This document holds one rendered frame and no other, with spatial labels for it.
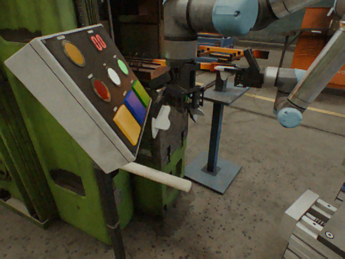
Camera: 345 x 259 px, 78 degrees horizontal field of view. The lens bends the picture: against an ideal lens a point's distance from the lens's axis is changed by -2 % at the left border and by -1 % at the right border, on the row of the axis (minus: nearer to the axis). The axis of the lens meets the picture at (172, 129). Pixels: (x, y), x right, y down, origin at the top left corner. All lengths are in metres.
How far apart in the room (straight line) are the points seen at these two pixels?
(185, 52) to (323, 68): 0.49
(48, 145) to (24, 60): 0.94
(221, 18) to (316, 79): 0.50
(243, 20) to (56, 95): 0.35
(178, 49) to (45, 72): 0.26
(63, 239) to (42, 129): 0.71
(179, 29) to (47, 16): 0.52
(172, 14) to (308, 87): 0.53
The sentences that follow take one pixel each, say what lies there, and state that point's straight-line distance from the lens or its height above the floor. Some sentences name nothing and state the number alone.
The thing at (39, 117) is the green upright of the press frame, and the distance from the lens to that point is 1.28.
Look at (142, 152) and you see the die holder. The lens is 1.24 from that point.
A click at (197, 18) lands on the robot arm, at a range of 0.45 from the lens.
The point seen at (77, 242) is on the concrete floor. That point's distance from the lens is 1.58.
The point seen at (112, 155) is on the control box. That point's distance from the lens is 0.47.
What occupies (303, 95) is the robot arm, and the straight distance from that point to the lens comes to 0.85.
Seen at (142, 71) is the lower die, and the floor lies 0.98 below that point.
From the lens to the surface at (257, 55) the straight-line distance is 1.44.
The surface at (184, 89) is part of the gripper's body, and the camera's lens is 0.51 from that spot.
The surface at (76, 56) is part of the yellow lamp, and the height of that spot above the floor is 1.16.
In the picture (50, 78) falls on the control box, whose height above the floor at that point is 1.13.
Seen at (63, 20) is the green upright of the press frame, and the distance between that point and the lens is 0.86.
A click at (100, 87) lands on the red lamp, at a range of 0.48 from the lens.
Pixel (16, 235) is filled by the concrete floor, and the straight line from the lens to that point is 1.79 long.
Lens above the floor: 1.24
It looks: 30 degrees down
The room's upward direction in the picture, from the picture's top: straight up
